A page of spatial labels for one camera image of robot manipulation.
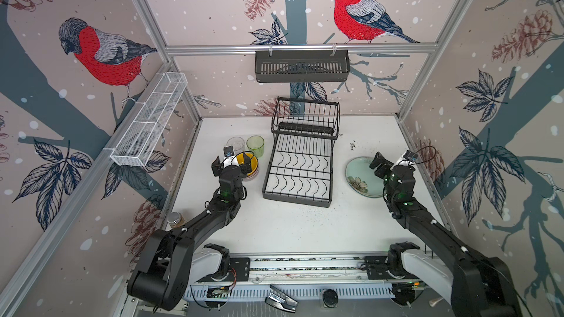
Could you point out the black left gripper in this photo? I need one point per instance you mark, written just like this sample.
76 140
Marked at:
244 169

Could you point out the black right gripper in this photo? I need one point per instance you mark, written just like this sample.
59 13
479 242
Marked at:
377 162

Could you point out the yellow bowl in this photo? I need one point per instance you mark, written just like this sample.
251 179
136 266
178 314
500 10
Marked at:
248 161

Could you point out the clear glass tumbler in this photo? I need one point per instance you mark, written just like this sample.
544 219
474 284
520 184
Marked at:
237 144

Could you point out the lilac ceramic bowl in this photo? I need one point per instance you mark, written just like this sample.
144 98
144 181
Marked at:
253 174

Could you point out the pale green plate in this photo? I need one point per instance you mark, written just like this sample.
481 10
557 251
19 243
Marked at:
362 178

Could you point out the green glass tumbler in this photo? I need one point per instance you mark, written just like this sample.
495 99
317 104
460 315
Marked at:
256 144

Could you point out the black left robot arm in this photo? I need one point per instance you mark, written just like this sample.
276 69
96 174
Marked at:
162 273

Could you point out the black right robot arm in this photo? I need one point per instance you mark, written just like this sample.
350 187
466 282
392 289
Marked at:
473 284

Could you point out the black two-tier dish rack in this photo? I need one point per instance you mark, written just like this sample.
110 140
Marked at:
300 169

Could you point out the black round knob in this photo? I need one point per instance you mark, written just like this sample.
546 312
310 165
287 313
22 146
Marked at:
330 298

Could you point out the metal spoon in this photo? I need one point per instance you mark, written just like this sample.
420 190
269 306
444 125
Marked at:
436 301

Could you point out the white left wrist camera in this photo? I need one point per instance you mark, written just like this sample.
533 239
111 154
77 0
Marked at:
229 156

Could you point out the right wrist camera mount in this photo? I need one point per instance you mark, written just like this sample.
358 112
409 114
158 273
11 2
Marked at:
407 159

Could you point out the white wire mesh shelf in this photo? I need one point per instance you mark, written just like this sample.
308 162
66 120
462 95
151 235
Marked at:
141 137

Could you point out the black hanging wall basket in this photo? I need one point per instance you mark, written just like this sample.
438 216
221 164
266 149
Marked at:
302 66

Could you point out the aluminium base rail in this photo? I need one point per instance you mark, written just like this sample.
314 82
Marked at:
305 277

